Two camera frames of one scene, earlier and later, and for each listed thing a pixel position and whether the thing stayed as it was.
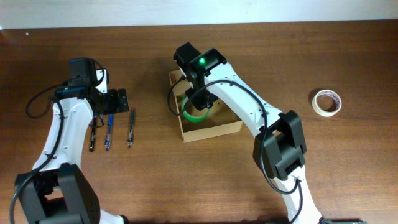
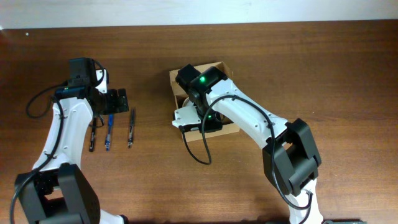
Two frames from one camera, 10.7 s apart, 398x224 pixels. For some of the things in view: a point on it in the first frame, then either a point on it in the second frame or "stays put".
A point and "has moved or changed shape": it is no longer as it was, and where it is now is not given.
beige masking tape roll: (322, 112) has moved or changed shape
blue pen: (108, 137) stays put
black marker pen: (94, 128) stays put
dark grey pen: (130, 137) stays put
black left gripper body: (118, 100) stays put
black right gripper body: (199, 101) to (212, 125)
